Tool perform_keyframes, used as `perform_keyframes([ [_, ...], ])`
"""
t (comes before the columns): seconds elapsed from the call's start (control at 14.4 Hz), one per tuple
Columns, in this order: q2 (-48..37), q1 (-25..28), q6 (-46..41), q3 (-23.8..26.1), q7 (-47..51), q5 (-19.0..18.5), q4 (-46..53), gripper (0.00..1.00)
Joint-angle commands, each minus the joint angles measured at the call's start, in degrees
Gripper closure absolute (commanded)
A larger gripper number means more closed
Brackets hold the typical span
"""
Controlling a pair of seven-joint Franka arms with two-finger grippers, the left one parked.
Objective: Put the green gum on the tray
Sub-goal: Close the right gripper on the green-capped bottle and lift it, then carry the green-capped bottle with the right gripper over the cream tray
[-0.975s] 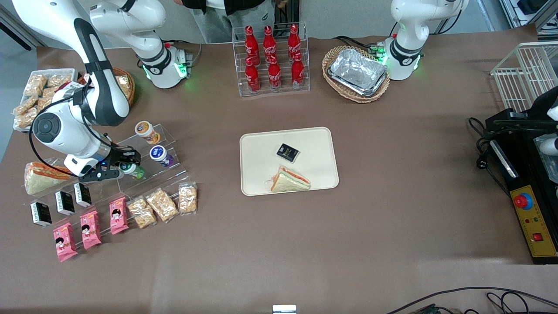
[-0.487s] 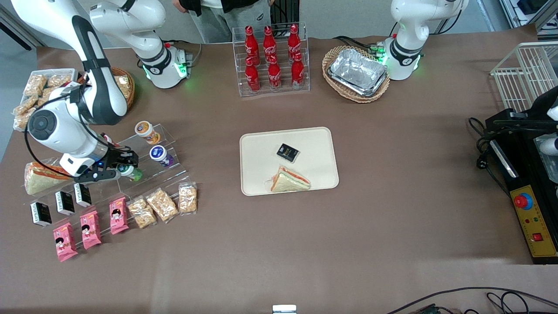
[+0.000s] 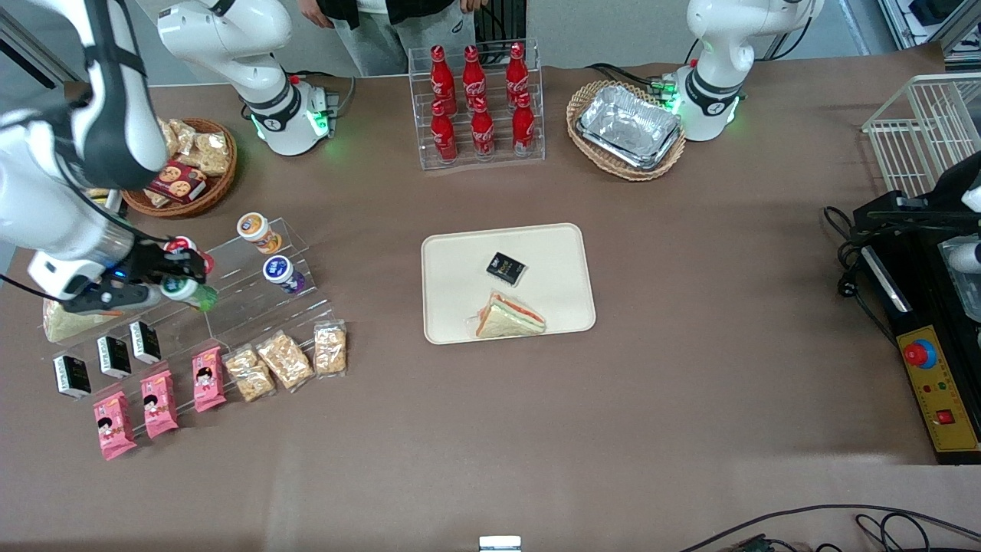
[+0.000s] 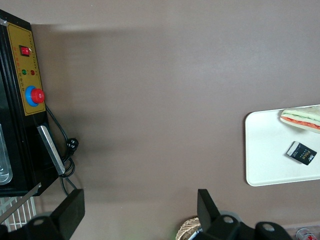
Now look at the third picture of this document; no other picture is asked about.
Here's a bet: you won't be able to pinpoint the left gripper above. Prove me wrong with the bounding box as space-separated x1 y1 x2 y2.
866 149 981 232

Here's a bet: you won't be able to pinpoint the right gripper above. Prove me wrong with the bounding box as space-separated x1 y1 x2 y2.
28 243 208 302

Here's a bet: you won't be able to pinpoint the green gum bottle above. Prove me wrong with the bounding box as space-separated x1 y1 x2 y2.
160 276 219 313

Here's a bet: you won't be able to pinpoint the red gum bottle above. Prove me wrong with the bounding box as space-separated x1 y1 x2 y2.
164 236 216 277

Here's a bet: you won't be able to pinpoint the orange gum bottle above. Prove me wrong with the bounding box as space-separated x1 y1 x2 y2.
236 212 283 255

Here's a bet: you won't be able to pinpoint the purple gum bottle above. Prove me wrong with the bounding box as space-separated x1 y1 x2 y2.
262 255 307 295

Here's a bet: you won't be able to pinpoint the beige plastic tray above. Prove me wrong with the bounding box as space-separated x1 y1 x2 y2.
421 222 597 346

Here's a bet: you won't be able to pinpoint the clear acrylic stepped stand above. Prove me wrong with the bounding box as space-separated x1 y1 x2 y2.
153 217 336 380
37 295 231 444

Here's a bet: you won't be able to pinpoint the black and white small box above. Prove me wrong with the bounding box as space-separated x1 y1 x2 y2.
52 353 92 400
97 335 133 380
129 320 162 365

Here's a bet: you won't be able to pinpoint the black control box yellow panel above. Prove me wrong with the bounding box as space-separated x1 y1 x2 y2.
855 222 981 466

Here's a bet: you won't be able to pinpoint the red cookie box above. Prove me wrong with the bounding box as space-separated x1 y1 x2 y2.
148 159 208 204

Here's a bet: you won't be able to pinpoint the dark brown wicker basket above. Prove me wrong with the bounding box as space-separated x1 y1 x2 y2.
121 117 238 219

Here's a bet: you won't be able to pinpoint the pink snack packet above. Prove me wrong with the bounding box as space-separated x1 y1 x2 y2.
192 346 228 413
140 370 179 439
93 391 139 461

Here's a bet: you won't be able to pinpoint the wrapped triangle sandwich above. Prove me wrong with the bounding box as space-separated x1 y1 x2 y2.
466 290 547 340
42 299 127 343

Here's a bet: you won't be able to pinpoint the clear cracker packet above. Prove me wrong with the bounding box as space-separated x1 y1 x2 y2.
223 345 277 403
313 320 348 376
255 330 315 393

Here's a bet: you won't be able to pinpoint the stack of foil trays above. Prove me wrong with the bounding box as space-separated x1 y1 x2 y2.
576 84 684 171

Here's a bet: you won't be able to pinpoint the clear acrylic bottle rack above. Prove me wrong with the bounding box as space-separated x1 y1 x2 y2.
408 38 546 171

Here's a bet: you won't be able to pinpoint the red cola bottle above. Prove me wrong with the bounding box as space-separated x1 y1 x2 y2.
462 45 490 114
511 92 536 157
470 96 496 160
505 42 530 108
429 45 458 116
430 100 459 163

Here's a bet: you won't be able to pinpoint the standing person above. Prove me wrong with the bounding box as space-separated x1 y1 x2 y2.
299 0 488 78

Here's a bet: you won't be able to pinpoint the light wicker basket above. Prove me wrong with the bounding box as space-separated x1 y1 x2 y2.
566 80 687 182

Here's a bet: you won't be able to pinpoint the black snack packet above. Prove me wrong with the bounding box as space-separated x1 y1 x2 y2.
486 251 528 287

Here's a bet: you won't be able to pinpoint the black power cable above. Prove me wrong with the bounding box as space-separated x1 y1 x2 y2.
823 205 899 347

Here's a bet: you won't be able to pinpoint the white wire basket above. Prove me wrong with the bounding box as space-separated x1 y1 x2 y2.
862 73 981 202

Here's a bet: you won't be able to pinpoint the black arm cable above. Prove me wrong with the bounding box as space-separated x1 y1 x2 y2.
0 272 61 304

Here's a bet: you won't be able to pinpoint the black floor cable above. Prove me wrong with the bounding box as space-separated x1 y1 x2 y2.
678 504 981 552

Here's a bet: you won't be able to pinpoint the black cables at arm base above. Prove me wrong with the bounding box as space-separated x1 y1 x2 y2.
586 61 677 97

